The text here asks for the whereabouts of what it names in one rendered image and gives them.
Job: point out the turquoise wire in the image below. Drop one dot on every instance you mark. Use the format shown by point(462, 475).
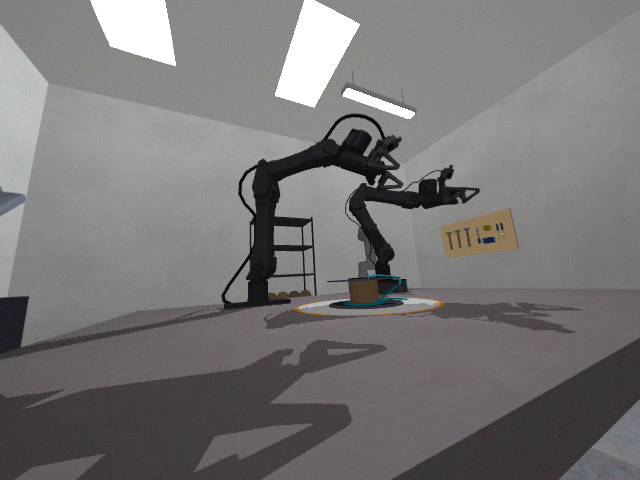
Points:
point(381, 301)

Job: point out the white circular mat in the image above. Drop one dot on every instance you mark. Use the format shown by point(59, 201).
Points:
point(410, 305)

